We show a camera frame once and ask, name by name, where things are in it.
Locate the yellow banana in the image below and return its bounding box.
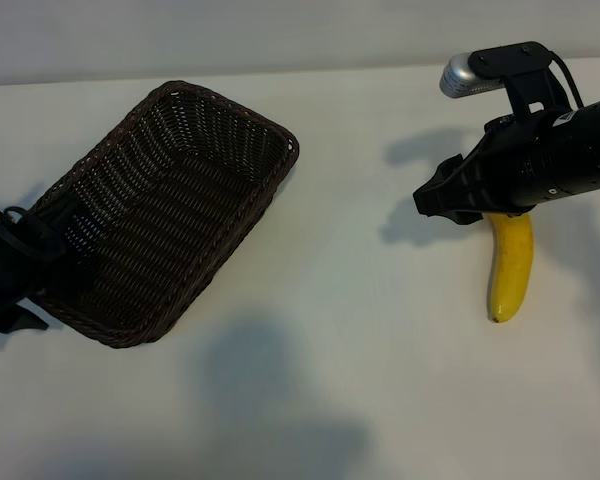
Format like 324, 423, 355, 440
486, 212, 536, 325

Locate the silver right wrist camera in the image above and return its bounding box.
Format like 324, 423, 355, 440
438, 52, 512, 100

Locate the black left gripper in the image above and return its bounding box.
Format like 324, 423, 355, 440
0, 198, 70, 336

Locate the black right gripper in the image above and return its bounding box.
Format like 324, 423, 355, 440
412, 111, 557, 226

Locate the dark brown wicker basket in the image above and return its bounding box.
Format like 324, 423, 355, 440
29, 79, 300, 350

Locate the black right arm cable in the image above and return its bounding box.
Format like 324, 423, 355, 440
548, 49, 587, 110

